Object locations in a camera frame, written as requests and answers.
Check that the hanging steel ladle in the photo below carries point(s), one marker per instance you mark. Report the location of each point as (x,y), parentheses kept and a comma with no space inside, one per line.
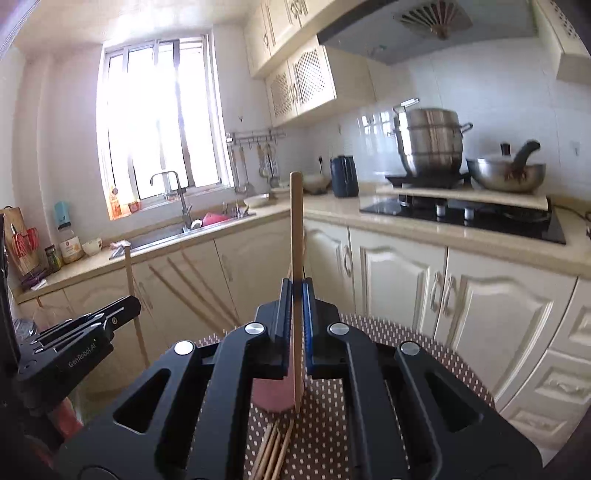
(242,184)

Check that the small dark jar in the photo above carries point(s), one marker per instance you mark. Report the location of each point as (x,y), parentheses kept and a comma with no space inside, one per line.
(53,258)

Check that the white rag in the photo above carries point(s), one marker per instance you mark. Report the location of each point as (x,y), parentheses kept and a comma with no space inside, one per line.
(120,244)

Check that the steel sink faucet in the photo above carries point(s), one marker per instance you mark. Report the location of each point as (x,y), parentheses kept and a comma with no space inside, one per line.
(184,203)

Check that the steel kitchen sink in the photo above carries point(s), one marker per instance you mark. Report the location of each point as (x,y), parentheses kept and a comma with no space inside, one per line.
(157,240)

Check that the black gas stove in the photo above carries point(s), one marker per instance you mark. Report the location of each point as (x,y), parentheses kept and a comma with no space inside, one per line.
(485,221)

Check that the wooden cutting board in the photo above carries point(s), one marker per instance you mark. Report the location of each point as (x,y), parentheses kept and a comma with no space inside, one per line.
(11,219)

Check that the cream board on stove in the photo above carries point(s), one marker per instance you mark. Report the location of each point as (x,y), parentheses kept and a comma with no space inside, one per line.
(461,194)

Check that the dark blue electric kettle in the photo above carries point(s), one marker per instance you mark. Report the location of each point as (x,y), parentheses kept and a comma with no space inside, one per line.
(345,177)

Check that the white bowl by sink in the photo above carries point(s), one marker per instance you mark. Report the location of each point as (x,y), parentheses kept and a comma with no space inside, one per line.
(257,201)

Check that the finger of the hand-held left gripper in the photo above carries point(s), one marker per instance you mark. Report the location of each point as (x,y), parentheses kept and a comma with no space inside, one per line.
(122,309)

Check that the person's left hand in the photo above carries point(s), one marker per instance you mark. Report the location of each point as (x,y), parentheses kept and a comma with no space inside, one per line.
(69,417)

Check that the brown polka dot tablecloth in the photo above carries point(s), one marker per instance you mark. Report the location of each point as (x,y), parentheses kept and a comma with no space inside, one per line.
(443,364)

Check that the light brown single chopstick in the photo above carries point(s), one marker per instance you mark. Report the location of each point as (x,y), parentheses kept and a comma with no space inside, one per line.
(129,277)
(296,221)

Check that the pink dish in sink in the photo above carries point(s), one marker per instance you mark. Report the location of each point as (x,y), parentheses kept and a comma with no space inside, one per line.
(216,219)

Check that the white cup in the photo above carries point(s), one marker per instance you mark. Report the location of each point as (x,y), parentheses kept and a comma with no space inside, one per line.
(92,247)

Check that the orange bottle on windowsill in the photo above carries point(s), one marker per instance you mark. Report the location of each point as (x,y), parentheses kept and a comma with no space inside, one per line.
(115,203)

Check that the grey range hood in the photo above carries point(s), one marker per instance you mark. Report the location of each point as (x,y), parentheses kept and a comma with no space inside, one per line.
(360,37)

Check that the light blue box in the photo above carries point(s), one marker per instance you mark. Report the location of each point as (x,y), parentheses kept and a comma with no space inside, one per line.
(63,214)

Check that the red kitchen utensil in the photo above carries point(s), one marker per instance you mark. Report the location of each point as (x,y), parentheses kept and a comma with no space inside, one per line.
(25,251)

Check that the cream wall cabinets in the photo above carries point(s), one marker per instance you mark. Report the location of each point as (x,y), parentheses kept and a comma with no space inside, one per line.
(300,78)

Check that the kitchen window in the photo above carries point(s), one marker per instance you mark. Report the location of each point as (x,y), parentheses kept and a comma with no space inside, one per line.
(157,115)

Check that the pink ceramic utensil cup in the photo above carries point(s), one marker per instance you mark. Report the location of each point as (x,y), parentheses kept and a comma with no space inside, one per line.
(272,394)

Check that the steel wall utensil rail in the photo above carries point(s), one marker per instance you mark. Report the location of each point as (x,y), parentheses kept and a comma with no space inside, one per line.
(256,135)

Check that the steel steamer pot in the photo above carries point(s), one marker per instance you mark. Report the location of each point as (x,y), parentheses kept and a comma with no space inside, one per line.
(431,143)

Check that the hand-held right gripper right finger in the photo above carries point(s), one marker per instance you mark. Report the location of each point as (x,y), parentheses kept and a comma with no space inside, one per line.
(308,332)

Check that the small jar on windowsill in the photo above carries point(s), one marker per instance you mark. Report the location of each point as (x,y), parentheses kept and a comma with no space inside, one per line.
(134,206)

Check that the cream lattice wall cabinet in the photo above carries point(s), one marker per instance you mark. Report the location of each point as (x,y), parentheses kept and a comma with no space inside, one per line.
(568,41)

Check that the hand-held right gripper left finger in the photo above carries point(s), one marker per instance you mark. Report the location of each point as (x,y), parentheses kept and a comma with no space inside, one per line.
(286,323)

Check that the glass jar with white lid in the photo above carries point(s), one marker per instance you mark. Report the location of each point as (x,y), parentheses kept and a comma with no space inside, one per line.
(71,249)

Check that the row of wooden chopsticks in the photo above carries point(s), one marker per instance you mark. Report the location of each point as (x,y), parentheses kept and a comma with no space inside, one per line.
(272,454)

